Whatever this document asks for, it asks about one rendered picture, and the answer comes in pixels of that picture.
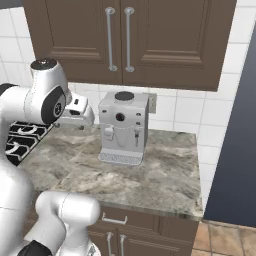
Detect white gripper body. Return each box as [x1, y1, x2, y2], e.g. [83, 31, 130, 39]
[54, 105, 96, 128]

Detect black hob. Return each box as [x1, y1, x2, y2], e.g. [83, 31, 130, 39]
[0, 121, 55, 167]

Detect grey coffee machine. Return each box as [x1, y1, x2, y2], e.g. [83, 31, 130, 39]
[97, 90, 150, 167]

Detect brown drawer front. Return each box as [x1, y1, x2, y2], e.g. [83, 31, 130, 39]
[98, 204, 162, 235]

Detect brown base cupboard door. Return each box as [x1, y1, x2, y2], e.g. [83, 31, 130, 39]
[85, 225, 118, 256]
[115, 229, 198, 256]

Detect dark grey fridge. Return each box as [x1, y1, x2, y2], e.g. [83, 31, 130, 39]
[203, 20, 256, 229]

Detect grey wall socket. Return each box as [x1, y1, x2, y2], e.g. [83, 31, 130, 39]
[147, 92, 158, 115]

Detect brown wall cupboard door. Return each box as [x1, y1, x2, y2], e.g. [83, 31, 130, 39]
[22, 0, 124, 86]
[120, 0, 238, 92]

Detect silver wall cupboard handle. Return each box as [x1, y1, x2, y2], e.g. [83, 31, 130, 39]
[104, 6, 119, 73]
[123, 6, 136, 74]

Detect silver drawer handle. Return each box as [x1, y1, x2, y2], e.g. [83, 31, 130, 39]
[101, 212, 129, 226]

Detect silver base cupboard handle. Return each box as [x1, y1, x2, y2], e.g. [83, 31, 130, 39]
[105, 231, 115, 256]
[118, 233, 128, 256]

